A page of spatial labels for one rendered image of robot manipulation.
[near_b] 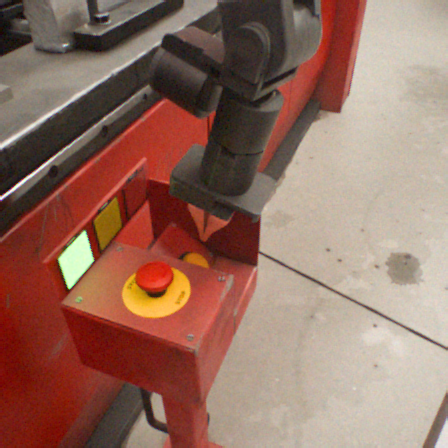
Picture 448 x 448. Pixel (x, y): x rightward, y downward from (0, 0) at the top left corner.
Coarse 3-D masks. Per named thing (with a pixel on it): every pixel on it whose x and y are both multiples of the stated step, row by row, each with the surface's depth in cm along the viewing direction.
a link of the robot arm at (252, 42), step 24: (168, 48) 42; (192, 48) 40; (216, 48) 40; (240, 48) 34; (264, 48) 33; (168, 72) 42; (192, 72) 41; (240, 72) 35; (264, 72) 35; (288, 72) 41; (168, 96) 43; (192, 96) 41
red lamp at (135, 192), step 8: (136, 176) 55; (128, 184) 54; (136, 184) 56; (144, 184) 58; (128, 192) 54; (136, 192) 56; (144, 192) 58; (128, 200) 55; (136, 200) 57; (144, 200) 59; (128, 208) 55; (136, 208) 57
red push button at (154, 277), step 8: (144, 264) 48; (152, 264) 47; (160, 264) 47; (136, 272) 47; (144, 272) 46; (152, 272) 46; (160, 272) 46; (168, 272) 47; (136, 280) 46; (144, 280) 46; (152, 280) 46; (160, 280) 46; (168, 280) 46; (144, 288) 46; (152, 288) 45; (160, 288) 46; (152, 296) 47; (160, 296) 48
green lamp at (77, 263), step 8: (80, 240) 47; (72, 248) 46; (80, 248) 48; (88, 248) 49; (64, 256) 45; (72, 256) 47; (80, 256) 48; (88, 256) 49; (64, 264) 46; (72, 264) 47; (80, 264) 48; (88, 264) 50; (64, 272) 46; (72, 272) 47; (80, 272) 49; (72, 280) 48
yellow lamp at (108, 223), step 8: (112, 200) 52; (112, 208) 52; (104, 216) 51; (112, 216) 52; (96, 224) 49; (104, 224) 51; (112, 224) 53; (120, 224) 54; (104, 232) 51; (112, 232) 53; (104, 240) 52
